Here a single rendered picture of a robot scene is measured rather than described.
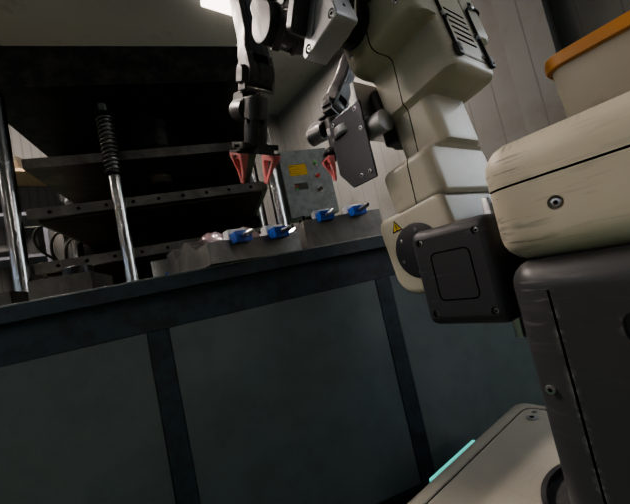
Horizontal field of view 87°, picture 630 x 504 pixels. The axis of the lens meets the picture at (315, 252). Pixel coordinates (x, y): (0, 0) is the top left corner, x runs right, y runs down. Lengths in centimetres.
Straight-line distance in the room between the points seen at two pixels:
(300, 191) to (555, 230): 168
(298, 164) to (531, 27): 213
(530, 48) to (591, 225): 301
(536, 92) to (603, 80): 269
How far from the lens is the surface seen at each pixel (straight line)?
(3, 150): 202
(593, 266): 38
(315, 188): 199
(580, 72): 56
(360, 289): 101
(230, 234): 86
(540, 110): 320
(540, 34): 335
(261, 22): 81
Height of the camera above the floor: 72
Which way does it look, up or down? 4 degrees up
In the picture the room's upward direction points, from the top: 12 degrees counter-clockwise
